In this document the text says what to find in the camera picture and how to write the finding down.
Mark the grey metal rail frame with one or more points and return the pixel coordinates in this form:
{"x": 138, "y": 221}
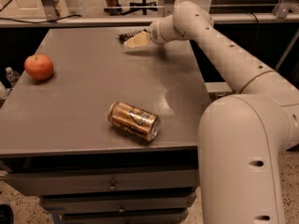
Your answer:
{"x": 34, "y": 12}

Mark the grey drawer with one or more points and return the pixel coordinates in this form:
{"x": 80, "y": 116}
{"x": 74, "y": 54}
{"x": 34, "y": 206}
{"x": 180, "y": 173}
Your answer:
{"x": 119, "y": 203}
{"x": 61, "y": 183}
{"x": 172, "y": 216}

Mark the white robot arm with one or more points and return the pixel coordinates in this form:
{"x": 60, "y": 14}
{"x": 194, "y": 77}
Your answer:
{"x": 240, "y": 135}

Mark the black shoe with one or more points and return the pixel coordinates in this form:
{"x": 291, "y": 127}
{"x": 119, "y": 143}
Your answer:
{"x": 6, "y": 215}

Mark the top grey drawer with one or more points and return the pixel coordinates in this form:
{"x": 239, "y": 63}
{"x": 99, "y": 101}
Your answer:
{"x": 61, "y": 183}

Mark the person leg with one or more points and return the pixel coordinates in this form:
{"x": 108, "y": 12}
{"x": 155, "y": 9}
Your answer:
{"x": 113, "y": 7}

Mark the clear plastic water bottle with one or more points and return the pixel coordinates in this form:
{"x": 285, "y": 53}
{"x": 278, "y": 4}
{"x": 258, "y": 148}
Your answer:
{"x": 12, "y": 76}

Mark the orange soda can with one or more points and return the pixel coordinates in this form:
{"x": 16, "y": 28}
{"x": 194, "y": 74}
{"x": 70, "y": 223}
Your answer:
{"x": 134, "y": 120}

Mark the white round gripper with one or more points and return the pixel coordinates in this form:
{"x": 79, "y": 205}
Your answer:
{"x": 154, "y": 34}

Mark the red apple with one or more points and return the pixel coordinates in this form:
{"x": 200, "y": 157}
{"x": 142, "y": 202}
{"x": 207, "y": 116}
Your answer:
{"x": 38, "y": 66}

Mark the grey drawer cabinet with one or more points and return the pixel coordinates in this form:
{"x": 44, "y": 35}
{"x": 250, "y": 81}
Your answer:
{"x": 61, "y": 125}

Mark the bottom grey drawer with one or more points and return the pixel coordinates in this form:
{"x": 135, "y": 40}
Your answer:
{"x": 172, "y": 216}

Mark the black office chair base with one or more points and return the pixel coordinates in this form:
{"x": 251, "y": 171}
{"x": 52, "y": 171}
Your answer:
{"x": 144, "y": 6}

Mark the middle grey drawer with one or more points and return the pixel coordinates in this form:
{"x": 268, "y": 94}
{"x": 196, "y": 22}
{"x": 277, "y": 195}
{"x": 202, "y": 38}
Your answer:
{"x": 119, "y": 203}

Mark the grey wall power strip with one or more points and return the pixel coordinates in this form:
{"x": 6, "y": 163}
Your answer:
{"x": 216, "y": 90}

